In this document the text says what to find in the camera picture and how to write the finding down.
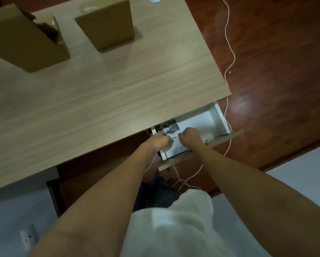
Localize person's right hand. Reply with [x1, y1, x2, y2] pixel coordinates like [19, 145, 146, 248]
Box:
[178, 127, 204, 151]

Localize white cable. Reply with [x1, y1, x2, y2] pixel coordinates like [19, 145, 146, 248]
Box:
[144, 0, 236, 192]

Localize person's left forearm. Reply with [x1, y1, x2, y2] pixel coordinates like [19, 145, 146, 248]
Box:
[28, 145, 160, 257]

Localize white wall socket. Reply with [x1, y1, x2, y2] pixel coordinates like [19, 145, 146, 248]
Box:
[19, 224, 39, 251]

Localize person's right forearm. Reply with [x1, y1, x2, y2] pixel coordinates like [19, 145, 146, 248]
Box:
[193, 144, 320, 257]

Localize white booklet with dark photo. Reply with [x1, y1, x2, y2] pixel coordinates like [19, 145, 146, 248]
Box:
[154, 119, 204, 160]

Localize upright cardboard box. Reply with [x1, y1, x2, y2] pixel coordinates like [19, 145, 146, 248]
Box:
[74, 0, 135, 52]

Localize dark trousers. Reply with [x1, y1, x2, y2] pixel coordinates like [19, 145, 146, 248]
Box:
[133, 176, 182, 213]

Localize white shirt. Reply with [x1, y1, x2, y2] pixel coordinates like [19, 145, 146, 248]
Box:
[120, 189, 236, 257]

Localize white drawer with wooden front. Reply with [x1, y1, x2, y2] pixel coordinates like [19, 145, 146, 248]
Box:
[150, 101, 244, 172]

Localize large open cardboard box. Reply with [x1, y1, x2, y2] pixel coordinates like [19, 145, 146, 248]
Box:
[0, 3, 71, 73]

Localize person's left hand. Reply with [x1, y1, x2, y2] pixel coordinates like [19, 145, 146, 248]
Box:
[146, 132, 174, 155]

